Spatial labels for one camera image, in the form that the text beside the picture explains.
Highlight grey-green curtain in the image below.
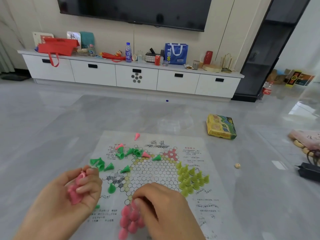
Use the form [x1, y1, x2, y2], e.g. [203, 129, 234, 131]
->
[0, 40, 15, 74]

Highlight black cable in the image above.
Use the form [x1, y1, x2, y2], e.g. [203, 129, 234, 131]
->
[306, 150, 320, 165]

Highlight black television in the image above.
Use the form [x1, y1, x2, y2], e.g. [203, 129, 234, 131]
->
[57, 0, 212, 32]

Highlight round wooden box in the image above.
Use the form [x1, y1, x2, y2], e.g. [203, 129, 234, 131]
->
[202, 64, 222, 73]

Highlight person's right hand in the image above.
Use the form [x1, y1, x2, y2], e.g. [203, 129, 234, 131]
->
[132, 183, 206, 240]

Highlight yellow-green cone game pieces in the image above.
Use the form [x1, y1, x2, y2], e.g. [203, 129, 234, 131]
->
[176, 161, 210, 197]

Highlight gold wire rack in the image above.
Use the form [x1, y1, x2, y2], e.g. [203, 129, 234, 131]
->
[220, 53, 237, 73]

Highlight blue tote bag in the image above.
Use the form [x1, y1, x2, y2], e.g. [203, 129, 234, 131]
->
[164, 43, 189, 65]

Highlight teal cloth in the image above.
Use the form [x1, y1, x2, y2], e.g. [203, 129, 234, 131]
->
[79, 31, 95, 50]

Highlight black power adapter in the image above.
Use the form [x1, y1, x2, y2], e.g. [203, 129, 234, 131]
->
[297, 162, 320, 183]

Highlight black glass cabinet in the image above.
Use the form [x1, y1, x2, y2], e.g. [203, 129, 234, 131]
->
[231, 0, 313, 102]

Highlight red-label cola bottle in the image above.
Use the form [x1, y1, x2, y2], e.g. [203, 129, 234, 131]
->
[261, 82, 274, 96]

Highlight black floor mat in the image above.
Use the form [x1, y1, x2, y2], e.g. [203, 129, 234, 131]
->
[0, 75, 32, 81]

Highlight yellow black carton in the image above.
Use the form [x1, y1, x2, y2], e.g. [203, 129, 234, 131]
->
[285, 70, 315, 88]

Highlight yellow green cardboard box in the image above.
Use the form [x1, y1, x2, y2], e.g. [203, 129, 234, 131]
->
[206, 114, 237, 140]

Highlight red fabric bag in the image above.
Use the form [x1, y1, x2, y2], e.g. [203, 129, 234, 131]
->
[37, 38, 80, 67]

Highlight person's left hand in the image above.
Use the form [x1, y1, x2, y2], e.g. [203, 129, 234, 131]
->
[37, 165, 103, 233]

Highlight checkers board sheet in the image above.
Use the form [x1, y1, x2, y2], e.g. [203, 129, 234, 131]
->
[72, 130, 240, 240]

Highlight white printed card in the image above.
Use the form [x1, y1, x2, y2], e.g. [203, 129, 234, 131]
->
[67, 31, 82, 47]

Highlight red folded umbrella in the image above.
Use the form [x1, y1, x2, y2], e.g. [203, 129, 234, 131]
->
[100, 52, 126, 62]

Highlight group of pink game pieces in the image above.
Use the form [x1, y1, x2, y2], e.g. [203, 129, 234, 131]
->
[118, 201, 145, 240]

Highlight white TV cabinet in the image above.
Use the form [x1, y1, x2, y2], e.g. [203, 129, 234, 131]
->
[17, 49, 245, 99]

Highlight beige picture frame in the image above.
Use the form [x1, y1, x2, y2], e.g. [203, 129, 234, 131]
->
[32, 32, 54, 48]

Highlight pink book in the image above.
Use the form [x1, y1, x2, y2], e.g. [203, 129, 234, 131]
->
[288, 130, 320, 151]

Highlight pile of mixed cone pieces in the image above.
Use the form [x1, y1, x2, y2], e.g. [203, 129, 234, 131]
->
[90, 133, 162, 209]

